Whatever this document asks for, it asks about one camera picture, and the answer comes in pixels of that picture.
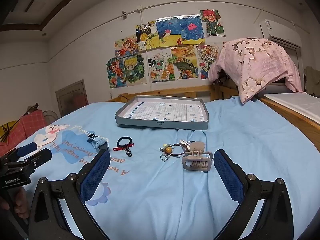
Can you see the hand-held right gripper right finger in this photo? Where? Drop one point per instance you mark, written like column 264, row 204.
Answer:
column 228, row 177

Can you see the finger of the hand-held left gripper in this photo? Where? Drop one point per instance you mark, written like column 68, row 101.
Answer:
column 41, row 156
column 27, row 148

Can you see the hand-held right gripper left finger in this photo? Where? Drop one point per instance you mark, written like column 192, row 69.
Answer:
column 96, row 177

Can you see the red hair clip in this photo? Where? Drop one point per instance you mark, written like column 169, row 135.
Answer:
column 117, row 148

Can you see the black patterned hair clip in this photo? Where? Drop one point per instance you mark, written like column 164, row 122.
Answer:
column 128, row 152

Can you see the silver looped metal ornament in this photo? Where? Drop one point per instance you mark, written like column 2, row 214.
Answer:
column 183, row 143

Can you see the grey shallow tray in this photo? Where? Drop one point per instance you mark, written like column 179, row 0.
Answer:
column 162, row 125

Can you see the person's left hand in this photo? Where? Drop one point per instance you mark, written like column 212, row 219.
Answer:
column 22, row 202

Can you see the red plaid cloth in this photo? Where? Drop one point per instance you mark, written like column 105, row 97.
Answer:
column 30, row 122

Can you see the electric fan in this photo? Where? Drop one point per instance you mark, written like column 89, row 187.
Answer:
column 51, row 116

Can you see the blue printed bedsheet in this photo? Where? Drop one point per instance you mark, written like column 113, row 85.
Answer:
column 150, row 192

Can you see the brown wooden door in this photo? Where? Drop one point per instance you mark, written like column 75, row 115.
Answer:
column 72, row 97

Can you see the white mattress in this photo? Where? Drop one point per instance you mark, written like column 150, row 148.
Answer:
column 295, row 102

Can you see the pink floral cloth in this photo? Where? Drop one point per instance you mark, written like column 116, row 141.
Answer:
column 255, row 62

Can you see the olive green hanging garment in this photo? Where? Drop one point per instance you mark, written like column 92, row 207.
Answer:
column 312, row 80

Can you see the white air conditioner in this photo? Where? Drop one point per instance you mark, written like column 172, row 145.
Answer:
column 277, row 31

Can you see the wooden bed frame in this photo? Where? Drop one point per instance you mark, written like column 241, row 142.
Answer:
column 295, row 121

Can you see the group of colourful wall drawings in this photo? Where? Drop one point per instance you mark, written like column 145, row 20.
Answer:
column 180, row 30

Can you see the small wall bracket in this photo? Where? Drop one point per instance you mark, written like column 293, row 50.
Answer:
column 123, row 14

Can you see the white wall conduit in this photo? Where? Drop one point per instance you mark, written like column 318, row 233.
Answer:
column 139, row 8

